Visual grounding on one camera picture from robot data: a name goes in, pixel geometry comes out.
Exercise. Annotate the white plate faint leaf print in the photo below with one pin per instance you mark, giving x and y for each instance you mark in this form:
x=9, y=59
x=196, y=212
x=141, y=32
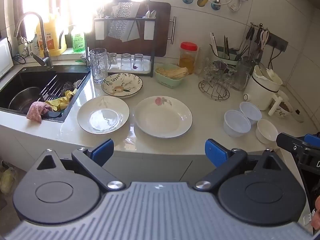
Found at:
x=103, y=115

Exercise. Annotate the black dish rack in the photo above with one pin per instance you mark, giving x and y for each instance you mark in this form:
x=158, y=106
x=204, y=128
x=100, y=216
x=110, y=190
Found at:
x=152, y=55

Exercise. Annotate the white appliance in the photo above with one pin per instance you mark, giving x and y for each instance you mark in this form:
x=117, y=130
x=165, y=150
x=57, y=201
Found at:
x=5, y=57

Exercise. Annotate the white drip tray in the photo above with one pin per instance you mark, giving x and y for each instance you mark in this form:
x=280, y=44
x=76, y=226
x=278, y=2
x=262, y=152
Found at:
x=147, y=68

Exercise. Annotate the floral patterned plate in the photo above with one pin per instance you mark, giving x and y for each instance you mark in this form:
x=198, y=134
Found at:
x=122, y=86

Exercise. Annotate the black roll-up drain rack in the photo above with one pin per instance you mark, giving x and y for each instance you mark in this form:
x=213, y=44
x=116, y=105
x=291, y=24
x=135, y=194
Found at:
x=53, y=86

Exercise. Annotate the red-lid plastic jar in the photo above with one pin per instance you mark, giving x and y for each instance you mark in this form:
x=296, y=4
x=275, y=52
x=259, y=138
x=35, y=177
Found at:
x=188, y=57

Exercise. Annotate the dark scrubber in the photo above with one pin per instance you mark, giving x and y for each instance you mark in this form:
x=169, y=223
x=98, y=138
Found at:
x=67, y=86

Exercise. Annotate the yellow plastic bag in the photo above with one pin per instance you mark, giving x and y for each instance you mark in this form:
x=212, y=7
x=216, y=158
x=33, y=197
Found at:
x=7, y=180

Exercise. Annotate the brown chopsticks bundle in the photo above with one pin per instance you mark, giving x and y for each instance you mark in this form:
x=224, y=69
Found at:
x=226, y=45

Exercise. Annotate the steel pot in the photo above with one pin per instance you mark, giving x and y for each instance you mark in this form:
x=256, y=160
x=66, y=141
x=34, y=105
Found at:
x=23, y=100

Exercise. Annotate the black kitchen sink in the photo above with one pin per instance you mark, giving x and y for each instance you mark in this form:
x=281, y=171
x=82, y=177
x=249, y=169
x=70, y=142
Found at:
x=30, y=80

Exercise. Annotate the brown wooden cutting board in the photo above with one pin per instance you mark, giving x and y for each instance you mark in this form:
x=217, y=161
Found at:
x=161, y=30

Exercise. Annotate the green plastic basket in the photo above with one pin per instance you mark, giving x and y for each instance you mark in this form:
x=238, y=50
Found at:
x=170, y=81

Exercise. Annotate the tall textured glass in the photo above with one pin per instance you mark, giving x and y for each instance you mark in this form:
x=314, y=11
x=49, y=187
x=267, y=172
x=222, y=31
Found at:
x=203, y=66

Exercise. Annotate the white chopsticks bundle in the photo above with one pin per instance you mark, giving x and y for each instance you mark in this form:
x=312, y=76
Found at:
x=213, y=42

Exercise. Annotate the green utensil holder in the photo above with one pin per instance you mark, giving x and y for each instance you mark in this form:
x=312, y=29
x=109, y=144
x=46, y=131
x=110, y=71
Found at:
x=226, y=55

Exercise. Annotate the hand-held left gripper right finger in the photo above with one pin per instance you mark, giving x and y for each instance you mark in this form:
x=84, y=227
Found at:
x=215, y=153

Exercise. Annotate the yellow oil bottle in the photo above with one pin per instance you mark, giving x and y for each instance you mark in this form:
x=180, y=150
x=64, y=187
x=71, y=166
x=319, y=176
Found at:
x=51, y=40

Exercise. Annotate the silver glitter board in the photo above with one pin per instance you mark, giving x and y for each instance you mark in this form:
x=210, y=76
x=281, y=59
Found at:
x=125, y=25

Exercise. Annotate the steel kitchen faucet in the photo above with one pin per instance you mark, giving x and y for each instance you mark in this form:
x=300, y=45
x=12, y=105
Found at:
x=43, y=42

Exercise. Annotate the white electric cooker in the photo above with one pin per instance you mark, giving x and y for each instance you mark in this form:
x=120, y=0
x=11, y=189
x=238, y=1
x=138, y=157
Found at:
x=262, y=90

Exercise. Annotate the white plastic bowl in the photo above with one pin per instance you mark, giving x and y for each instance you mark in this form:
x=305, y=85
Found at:
x=236, y=125
x=250, y=112

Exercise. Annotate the white cutlery holder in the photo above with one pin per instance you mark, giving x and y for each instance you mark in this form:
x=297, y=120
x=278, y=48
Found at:
x=99, y=30
x=148, y=30

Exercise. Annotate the yellow cloth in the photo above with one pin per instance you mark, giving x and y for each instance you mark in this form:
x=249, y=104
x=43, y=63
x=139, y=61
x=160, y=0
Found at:
x=61, y=102

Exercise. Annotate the pink cloth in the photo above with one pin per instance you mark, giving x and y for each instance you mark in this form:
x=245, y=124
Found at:
x=37, y=110

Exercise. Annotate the white ceramic bowl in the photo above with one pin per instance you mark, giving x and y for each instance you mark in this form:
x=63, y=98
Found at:
x=266, y=131

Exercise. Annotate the dried noodles bundle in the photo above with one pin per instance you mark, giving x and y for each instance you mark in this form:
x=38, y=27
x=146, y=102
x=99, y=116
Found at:
x=173, y=72

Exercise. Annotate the small glass cup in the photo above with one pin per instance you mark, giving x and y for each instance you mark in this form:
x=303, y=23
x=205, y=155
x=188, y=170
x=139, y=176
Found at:
x=125, y=61
x=138, y=61
x=112, y=58

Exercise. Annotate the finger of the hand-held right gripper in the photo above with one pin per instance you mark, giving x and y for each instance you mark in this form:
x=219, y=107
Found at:
x=292, y=143
x=313, y=139

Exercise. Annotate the white plate pink flower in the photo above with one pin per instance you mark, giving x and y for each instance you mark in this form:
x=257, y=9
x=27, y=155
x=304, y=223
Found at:
x=163, y=117

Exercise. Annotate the metal spoon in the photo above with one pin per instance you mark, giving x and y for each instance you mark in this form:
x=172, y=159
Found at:
x=148, y=14
x=153, y=13

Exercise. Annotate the green detergent bottle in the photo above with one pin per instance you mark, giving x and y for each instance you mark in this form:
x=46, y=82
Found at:
x=78, y=41

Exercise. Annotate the glass pitcher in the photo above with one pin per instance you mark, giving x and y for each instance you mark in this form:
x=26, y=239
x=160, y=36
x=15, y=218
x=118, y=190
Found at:
x=241, y=76

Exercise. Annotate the grey base cabinet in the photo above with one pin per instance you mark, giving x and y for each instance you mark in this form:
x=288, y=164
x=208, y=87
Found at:
x=155, y=167

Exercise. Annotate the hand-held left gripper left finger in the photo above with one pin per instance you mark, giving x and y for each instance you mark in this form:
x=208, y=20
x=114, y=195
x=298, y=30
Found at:
x=102, y=151

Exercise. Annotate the black wall socket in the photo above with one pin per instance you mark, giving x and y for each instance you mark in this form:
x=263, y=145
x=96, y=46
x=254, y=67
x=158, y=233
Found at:
x=277, y=42

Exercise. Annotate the large glass mug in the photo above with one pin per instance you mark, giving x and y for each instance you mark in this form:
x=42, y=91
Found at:
x=98, y=66

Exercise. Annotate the cluster of glass cups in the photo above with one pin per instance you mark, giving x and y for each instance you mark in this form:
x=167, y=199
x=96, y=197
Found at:
x=217, y=71

